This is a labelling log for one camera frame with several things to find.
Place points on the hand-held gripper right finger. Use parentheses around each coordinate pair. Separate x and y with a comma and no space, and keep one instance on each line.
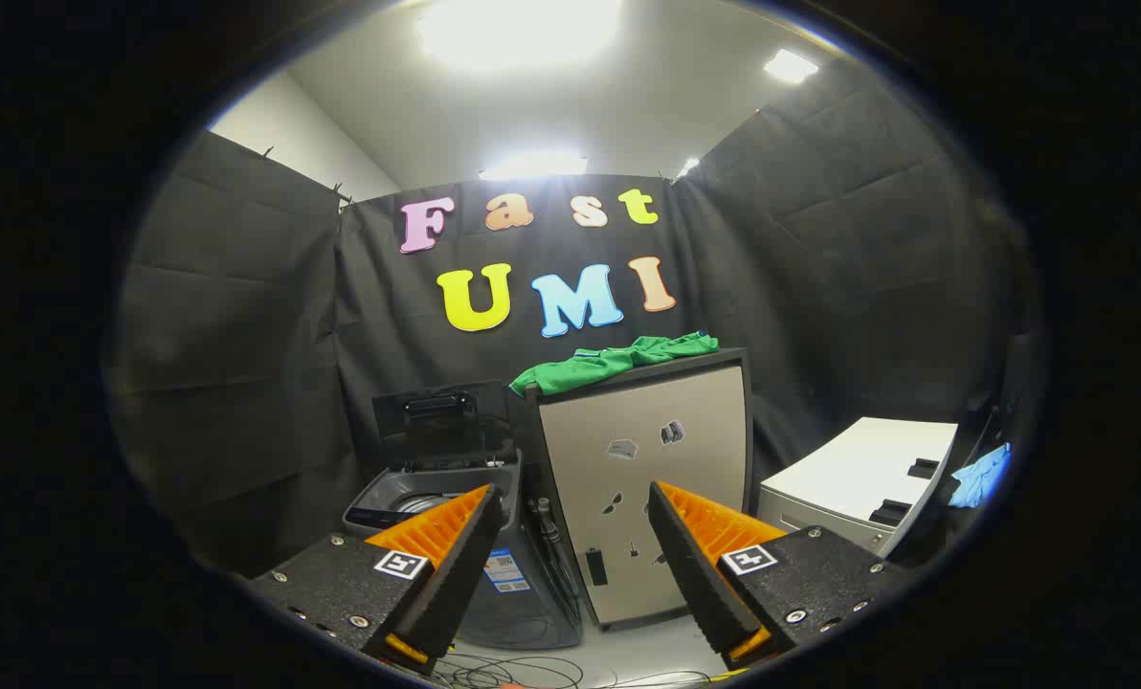
(690,574)

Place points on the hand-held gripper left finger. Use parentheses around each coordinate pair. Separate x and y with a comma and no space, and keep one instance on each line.
(456,574)

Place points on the grey washing machine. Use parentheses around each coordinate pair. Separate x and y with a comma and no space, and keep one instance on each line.
(523,612)

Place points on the dark washing machine lid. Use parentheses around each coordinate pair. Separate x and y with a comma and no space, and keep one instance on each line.
(436,407)

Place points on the green polo shirt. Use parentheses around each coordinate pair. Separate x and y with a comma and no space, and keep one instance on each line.
(590,368)

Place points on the beige cabinet with black sides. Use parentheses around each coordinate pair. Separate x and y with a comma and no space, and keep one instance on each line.
(590,431)

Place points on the white low cabinet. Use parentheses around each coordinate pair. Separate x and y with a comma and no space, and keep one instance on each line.
(848,469)

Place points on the blue cloth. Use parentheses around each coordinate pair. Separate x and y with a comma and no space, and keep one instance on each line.
(980,477)

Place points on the black backdrop cloth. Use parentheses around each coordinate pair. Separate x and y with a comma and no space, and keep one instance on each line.
(245,335)

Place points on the ceiling light panel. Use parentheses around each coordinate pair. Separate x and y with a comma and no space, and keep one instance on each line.
(789,65)
(523,29)
(532,167)
(688,166)

